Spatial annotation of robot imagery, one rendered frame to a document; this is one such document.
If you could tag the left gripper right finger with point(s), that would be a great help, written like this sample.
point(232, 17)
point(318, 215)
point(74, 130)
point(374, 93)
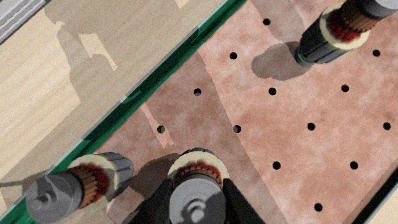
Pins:
point(238, 209)

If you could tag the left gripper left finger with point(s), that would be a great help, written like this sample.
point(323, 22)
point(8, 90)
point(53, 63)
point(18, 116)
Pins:
point(157, 209)

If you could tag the pink perforated board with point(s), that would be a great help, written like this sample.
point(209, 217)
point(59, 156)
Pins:
point(324, 175)

